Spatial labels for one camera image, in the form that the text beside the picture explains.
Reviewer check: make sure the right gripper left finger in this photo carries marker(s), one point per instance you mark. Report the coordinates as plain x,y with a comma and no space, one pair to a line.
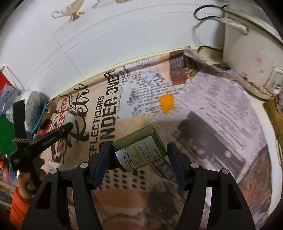
85,178

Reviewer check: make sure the green box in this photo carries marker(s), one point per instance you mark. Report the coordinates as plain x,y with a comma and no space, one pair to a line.
7,134

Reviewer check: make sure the orange sleeve forearm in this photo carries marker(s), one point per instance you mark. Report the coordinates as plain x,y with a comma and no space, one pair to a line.
19,209

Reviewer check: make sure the blue bowl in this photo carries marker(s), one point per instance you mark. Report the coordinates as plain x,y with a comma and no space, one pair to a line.
42,110

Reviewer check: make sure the white rice cooker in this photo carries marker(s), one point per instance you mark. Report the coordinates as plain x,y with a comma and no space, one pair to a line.
253,48

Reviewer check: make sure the orange peel piece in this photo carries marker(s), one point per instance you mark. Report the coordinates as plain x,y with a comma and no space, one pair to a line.
167,103

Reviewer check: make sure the white perforated lid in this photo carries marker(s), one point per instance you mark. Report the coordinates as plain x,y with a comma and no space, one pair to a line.
32,109

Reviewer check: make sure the red thermos jug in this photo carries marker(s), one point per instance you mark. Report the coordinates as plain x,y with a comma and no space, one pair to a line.
3,80

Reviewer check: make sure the small white capped vial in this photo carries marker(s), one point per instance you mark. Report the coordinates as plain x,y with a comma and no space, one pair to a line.
70,117

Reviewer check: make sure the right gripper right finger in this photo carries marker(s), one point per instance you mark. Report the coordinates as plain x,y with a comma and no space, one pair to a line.
189,178

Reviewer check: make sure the small green bottle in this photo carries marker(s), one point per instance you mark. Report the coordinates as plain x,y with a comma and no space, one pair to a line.
137,149

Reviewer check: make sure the newspaper table covering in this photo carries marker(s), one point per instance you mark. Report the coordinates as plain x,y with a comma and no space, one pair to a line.
213,122

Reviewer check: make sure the left hand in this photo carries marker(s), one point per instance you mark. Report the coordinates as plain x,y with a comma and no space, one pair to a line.
23,179

